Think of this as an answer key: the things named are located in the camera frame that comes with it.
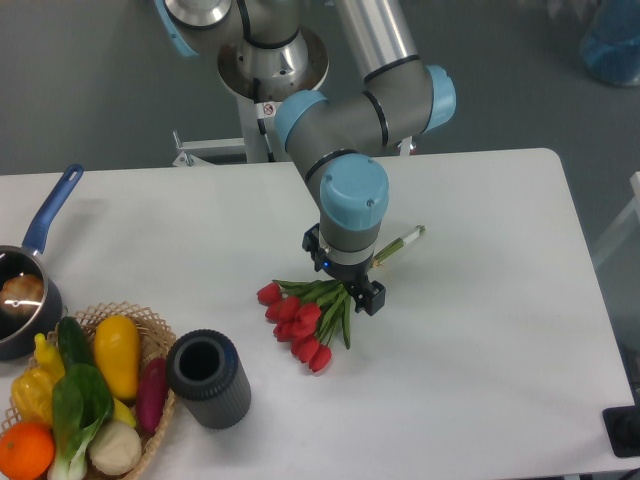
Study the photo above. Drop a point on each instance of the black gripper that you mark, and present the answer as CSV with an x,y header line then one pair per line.
x,y
369,296

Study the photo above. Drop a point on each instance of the red tulip bouquet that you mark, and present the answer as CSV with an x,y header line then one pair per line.
x,y
307,315

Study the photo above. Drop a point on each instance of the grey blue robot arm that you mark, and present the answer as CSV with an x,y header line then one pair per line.
x,y
266,56

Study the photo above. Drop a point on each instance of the dark grey ribbed vase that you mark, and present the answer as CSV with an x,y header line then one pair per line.
x,y
204,370

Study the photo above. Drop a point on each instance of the woven wicker basket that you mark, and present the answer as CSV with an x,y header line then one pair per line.
x,y
156,339

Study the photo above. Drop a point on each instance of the purple eggplant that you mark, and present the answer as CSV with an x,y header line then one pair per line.
x,y
152,393

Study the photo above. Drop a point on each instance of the yellow squash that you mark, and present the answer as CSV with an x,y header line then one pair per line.
x,y
117,350

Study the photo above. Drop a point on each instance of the yellow banana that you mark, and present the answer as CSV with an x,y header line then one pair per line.
x,y
122,413

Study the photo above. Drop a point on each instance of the dark green cucumber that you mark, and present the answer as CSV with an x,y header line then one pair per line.
x,y
72,343

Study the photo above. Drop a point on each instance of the beige round bun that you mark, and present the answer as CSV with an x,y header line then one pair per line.
x,y
116,449

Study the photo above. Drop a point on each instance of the green bok choy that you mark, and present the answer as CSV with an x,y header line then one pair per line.
x,y
81,403

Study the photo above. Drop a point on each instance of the black device at edge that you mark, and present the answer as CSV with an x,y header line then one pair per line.
x,y
622,426

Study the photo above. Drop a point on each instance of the brown bread in pan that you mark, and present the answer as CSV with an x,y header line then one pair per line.
x,y
22,295

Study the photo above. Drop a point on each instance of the yellow bell pepper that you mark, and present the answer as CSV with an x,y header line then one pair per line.
x,y
32,395

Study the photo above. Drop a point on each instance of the blue translucent container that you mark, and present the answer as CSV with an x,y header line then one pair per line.
x,y
610,48

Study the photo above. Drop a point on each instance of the orange fruit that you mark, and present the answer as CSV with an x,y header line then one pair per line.
x,y
27,450

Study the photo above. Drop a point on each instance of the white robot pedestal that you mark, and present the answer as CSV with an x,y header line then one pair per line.
x,y
255,135

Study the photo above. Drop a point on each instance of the blue handled saucepan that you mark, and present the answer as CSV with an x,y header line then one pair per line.
x,y
17,333

